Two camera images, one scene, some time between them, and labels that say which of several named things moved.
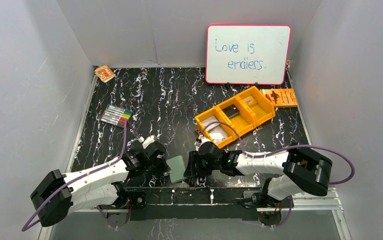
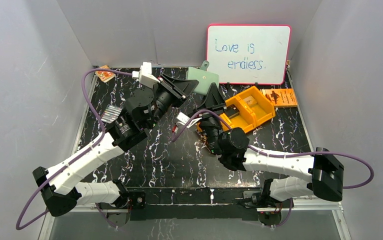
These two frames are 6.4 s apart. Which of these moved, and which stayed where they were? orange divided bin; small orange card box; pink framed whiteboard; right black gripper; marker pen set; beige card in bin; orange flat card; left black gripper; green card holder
Moved: right black gripper; left black gripper; green card holder
Stayed: beige card in bin; pink framed whiteboard; orange flat card; small orange card box; orange divided bin; marker pen set
